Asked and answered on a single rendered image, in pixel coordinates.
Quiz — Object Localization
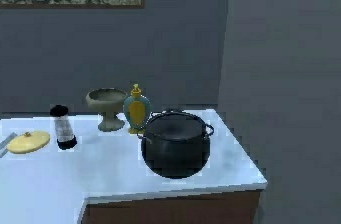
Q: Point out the yellow round lid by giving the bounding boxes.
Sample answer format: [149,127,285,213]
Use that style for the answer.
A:
[6,130,51,155]

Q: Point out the black round cooking pot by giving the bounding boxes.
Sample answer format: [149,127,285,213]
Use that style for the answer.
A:
[137,110,215,180]

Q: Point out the framed wall picture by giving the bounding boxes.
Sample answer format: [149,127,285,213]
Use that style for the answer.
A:
[0,0,146,9]

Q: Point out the black and clear grinder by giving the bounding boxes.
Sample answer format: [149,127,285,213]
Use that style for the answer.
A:
[49,104,79,151]

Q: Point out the teal and yellow bottle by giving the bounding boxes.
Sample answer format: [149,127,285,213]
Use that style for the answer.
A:
[122,83,153,135]

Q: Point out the white-topped brown counter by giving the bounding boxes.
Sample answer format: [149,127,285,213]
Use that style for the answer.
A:
[0,108,268,224]

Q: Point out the grey-green pottery chalice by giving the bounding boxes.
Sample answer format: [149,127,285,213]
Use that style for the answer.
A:
[85,87,129,133]

